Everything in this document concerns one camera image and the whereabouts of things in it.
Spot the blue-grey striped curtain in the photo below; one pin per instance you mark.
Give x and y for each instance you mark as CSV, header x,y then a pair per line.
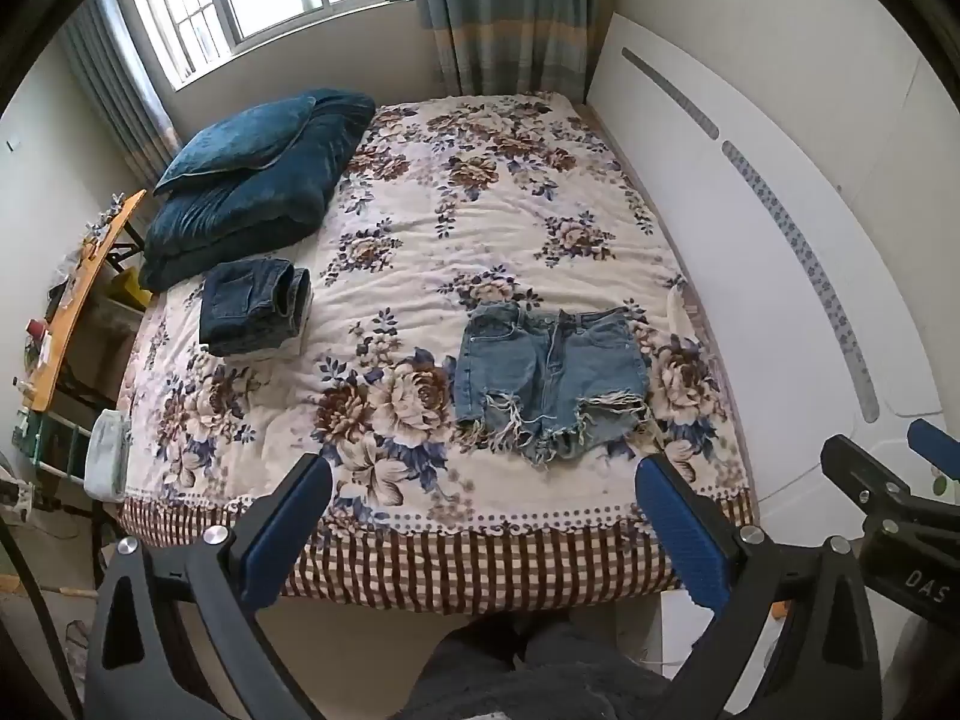
x,y
510,11
124,101

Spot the folded dark blue jeans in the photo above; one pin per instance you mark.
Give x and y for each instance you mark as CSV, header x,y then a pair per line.
x,y
251,305

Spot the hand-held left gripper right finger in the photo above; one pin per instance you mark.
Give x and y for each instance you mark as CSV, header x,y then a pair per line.
x,y
681,532

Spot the person's dark fleece trousers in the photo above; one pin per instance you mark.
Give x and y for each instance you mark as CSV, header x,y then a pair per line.
x,y
525,671

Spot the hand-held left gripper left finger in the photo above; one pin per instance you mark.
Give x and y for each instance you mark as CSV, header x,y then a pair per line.
x,y
289,519

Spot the bed with floral sheet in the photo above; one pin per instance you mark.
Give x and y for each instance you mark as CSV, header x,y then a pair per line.
x,y
420,255

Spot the white folded cloth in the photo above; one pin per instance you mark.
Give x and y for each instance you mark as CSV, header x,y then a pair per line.
x,y
107,454

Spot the wooden desk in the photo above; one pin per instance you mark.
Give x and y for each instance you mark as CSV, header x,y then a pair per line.
x,y
71,307

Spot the folded dark blue velvet quilt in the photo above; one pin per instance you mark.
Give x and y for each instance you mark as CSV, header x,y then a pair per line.
x,y
247,217

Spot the yellow box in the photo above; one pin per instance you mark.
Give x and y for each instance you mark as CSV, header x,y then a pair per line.
x,y
126,285

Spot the white headboard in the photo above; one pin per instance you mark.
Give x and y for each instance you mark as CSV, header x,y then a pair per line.
x,y
787,187

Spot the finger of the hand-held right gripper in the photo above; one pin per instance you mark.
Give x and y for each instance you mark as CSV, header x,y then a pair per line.
x,y
934,448
862,465

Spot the red jar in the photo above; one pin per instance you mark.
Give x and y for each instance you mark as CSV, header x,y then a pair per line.
x,y
34,328

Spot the light blue denim shorts pants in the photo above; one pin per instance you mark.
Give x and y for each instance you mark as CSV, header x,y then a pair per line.
x,y
551,375

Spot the dark blue velvet pillow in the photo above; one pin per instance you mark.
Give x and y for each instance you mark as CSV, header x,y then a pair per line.
x,y
236,139

